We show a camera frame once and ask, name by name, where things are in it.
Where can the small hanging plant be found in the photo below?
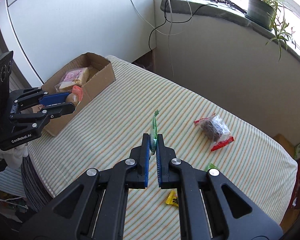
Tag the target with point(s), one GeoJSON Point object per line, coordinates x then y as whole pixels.
{"type": "Point", "coordinates": [281, 34]}

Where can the white gloved left hand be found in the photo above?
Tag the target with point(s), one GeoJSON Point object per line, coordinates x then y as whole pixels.
{"type": "Point", "coordinates": [14, 157]}

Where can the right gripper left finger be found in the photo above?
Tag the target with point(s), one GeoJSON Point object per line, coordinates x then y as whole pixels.
{"type": "Point", "coordinates": [94, 205]}

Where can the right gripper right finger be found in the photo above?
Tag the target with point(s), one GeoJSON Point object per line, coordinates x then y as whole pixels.
{"type": "Point", "coordinates": [210, 205]}

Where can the white refrigerator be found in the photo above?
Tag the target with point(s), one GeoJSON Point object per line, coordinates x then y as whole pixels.
{"type": "Point", "coordinates": [47, 34]}

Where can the potted spider plant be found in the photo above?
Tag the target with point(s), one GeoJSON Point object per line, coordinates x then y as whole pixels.
{"type": "Point", "coordinates": [265, 12]}

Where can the striped tablecloth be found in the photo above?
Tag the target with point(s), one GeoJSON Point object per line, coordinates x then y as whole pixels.
{"type": "Point", "coordinates": [112, 124]}

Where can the bagged sliced bread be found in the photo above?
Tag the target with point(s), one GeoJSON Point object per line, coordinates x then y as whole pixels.
{"type": "Point", "coordinates": [74, 77]}

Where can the yellow candy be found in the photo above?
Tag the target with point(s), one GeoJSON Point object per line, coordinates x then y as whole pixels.
{"type": "Point", "coordinates": [172, 198]}

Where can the brown egg snack pack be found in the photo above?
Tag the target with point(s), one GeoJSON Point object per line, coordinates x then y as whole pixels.
{"type": "Point", "coordinates": [76, 95]}

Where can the teal mint ring candy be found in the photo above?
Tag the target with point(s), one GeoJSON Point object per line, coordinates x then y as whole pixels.
{"type": "Point", "coordinates": [210, 166]}

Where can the open cardboard box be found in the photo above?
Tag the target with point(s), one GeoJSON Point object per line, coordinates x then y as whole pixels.
{"type": "Point", "coordinates": [101, 75]}

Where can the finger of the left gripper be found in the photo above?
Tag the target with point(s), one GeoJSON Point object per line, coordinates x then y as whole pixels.
{"type": "Point", "coordinates": [47, 97]}
{"type": "Point", "coordinates": [52, 112]}

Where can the green candy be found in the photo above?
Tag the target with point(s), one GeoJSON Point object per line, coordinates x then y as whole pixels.
{"type": "Point", "coordinates": [154, 133]}

